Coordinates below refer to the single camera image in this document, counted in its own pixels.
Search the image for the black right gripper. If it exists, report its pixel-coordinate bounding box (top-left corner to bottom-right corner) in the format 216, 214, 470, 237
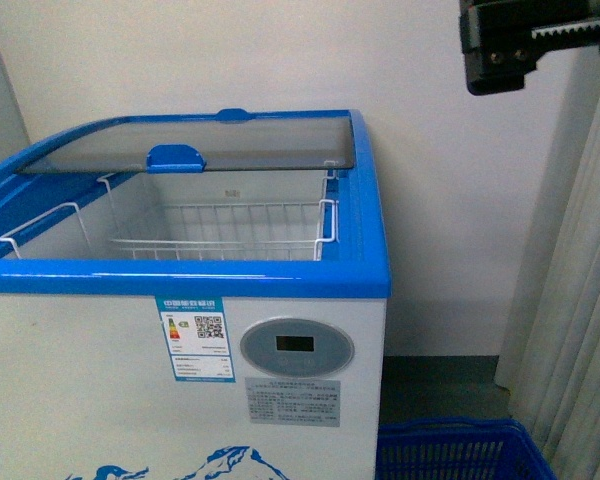
459, 0, 600, 95

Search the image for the glass sliding lid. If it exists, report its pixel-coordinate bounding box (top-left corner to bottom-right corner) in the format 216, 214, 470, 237
20, 117, 355, 174
104, 108, 354, 126

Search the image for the white pleated curtain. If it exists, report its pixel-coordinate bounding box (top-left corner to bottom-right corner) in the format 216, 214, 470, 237
495, 56, 600, 479

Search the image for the white blue chest freezer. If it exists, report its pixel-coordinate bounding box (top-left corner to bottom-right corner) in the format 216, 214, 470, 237
0, 110, 391, 479

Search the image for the blue plastic shopping basket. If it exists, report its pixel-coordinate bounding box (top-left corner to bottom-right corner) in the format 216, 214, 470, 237
375, 417, 556, 480

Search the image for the white wire freezer basket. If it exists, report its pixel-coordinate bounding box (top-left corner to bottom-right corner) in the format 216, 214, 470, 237
98, 169, 339, 261

